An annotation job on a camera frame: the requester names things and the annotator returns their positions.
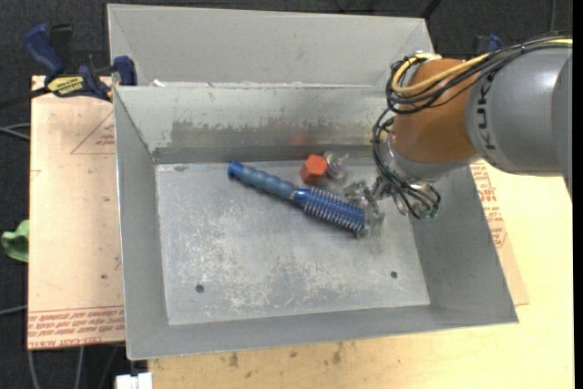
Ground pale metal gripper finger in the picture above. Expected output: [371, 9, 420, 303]
[361, 206, 386, 240]
[343, 180, 371, 200]

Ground clear glass thing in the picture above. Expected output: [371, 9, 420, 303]
[322, 150, 350, 180]

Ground red hexagonal block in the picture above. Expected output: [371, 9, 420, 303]
[299, 153, 330, 186]

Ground brown cardboard board, red print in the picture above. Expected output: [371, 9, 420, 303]
[26, 75, 532, 353]

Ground grey metal bin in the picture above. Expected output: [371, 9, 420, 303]
[107, 3, 520, 362]

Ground blue hairbrush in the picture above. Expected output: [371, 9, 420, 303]
[226, 159, 371, 239]

